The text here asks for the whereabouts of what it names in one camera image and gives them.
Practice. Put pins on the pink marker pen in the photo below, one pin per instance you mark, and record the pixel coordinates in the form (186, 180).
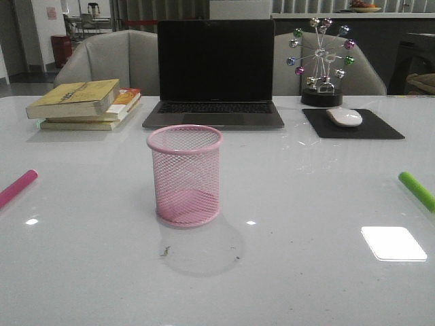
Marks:
(10, 192)

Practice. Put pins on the green marker pen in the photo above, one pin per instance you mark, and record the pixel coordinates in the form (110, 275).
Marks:
(418, 190)

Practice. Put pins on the pink mesh pen holder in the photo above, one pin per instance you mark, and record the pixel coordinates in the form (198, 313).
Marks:
(186, 160)

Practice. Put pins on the grey open laptop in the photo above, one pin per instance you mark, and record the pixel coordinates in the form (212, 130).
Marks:
(217, 73)

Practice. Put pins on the orange middle book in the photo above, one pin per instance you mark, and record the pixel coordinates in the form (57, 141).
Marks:
(127, 99)

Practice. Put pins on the cream bottom book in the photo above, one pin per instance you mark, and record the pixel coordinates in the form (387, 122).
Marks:
(80, 125)

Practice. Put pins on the white computer mouse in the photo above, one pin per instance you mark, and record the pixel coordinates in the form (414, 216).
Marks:
(344, 117)

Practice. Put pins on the grey left armchair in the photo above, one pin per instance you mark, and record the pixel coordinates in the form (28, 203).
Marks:
(130, 56)

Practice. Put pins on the grey armchair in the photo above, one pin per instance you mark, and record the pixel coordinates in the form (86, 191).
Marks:
(360, 78)
(130, 56)

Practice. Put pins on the yellow top book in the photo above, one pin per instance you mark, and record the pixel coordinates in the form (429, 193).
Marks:
(76, 99)

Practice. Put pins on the grey right armchair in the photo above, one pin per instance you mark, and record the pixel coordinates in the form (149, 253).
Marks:
(360, 78)

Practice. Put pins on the ferris wheel desk ornament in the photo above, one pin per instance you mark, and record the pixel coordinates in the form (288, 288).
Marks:
(317, 67)

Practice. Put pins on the black mouse pad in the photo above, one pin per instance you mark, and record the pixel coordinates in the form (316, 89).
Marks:
(372, 126)

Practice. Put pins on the red bin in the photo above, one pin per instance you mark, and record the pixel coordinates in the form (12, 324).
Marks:
(62, 50)

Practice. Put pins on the fruit bowl on counter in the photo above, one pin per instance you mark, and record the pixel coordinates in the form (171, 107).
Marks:
(363, 7)

